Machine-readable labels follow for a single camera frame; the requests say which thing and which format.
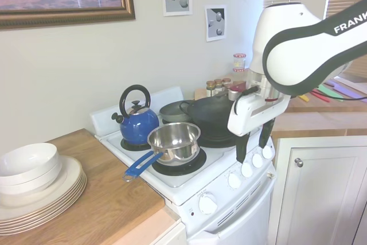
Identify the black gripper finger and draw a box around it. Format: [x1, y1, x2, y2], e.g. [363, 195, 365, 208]
[236, 130, 251, 163]
[259, 118, 275, 149]

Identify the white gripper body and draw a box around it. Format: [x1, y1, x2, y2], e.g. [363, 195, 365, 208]
[227, 92, 292, 137]

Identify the white burner knob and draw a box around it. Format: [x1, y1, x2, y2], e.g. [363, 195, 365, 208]
[228, 172, 242, 190]
[262, 146, 275, 160]
[251, 153, 263, 168]
[240, 162, 253, 178]

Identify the white electric stove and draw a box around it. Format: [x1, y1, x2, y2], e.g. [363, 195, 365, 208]
[89, 85, 278, 245]

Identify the black electric burner coil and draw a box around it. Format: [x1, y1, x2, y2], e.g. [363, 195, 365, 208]
[151, 147, 208, 177]
[120, 137, 153, 152]
[197, 129, 239, 149]

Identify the maroon box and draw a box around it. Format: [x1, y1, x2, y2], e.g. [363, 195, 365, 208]
[229, 80, 248, 94]

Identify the black wok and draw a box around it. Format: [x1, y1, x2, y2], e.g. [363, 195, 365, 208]
[179, 94, 239, 140]

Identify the jar with red checked lid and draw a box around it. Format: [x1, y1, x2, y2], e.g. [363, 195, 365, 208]
[232, 52, 248, 73]

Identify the large white oven temperature knob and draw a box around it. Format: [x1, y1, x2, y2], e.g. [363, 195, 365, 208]
[198, 192, 218, 216]

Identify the red knife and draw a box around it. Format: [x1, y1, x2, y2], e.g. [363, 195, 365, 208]
[309, 89, 331, 103]

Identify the green knife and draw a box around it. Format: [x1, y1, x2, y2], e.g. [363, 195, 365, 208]
[317, 83, 344, 103]

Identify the white oven door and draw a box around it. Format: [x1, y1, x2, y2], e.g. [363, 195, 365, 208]
[186, 177, 278, 245]

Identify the white cabinet door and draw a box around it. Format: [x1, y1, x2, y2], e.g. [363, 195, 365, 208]
[275, 137, 367, 245]

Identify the medium grey shapes paper print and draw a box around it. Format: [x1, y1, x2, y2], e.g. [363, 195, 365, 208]
[204, 5, 228, 42]

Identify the white plate gold rim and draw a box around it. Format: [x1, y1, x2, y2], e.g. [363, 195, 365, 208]
[0, 184, 87, 236]
[0, 173, 87, 219]
[0, 181, 87, 228]
[0, 177, 87, 224]
[0, 170, 85, 215]
[0, 155, 84, 209]

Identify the white bowl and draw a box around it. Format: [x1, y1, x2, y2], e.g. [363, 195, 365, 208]
[0, 160, 63, 196]
[0, 142, 60, 184]

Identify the short black cable loop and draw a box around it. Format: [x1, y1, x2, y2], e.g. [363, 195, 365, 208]
[233, 85, 259, 114]

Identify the steel saucepan blue handle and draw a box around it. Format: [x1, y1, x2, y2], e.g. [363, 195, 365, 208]
[123, 122, 201, 182]

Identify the long black cable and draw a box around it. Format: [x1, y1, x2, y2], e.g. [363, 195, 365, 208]
[316, 83, 367, 102]

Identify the blue kettle black handle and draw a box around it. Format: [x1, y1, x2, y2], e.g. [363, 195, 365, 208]
[111, 84, 160, 146]

